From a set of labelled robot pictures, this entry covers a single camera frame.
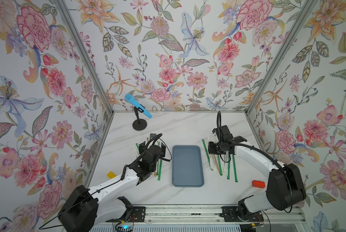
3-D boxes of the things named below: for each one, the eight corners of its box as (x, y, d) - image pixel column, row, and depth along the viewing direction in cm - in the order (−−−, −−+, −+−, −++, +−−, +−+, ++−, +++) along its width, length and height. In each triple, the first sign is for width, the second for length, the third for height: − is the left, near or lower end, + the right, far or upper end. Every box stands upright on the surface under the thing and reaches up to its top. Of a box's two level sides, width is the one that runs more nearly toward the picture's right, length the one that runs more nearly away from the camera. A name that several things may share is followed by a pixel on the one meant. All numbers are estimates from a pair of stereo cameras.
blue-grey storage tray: (172, 186, 85) (172, 184, 82) (172, 147, 102) (172, 145, 99) (204, 186, 85) (205, 184, 82) (199, 147, 102) (199, 145, 99)
